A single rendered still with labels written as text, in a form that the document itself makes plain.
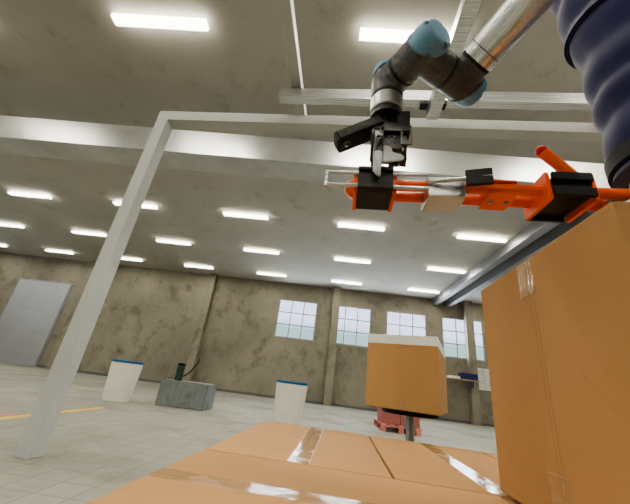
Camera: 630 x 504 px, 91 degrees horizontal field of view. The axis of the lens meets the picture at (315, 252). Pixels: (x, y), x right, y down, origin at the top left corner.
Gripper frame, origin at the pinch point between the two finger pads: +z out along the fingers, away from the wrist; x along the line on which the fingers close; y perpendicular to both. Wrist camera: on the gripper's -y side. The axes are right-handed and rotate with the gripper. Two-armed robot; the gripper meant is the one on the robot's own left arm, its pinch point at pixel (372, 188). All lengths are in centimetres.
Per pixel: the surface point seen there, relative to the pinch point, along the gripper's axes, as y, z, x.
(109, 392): -409, 93, 511
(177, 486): -25, 53, -2
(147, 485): -28, 53, -4
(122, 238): -211, -62, 182
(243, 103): -195, -359, 290
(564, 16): 48, -60, 2
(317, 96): -46, -203, 146
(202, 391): -262, 74, 558
